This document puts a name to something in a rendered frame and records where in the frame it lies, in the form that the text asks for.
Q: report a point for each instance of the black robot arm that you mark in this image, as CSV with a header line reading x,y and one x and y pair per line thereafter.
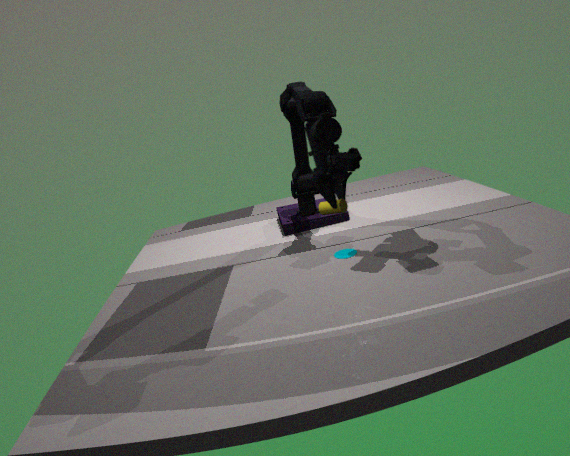
x,y
299,104

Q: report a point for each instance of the cyan circle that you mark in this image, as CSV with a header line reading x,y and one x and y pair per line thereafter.
x,y
346,253

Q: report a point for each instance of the yellow cylinder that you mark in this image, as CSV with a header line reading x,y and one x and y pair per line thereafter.
x,y
325,208

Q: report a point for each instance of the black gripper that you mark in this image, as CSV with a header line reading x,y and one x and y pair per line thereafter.
x,y
328,184

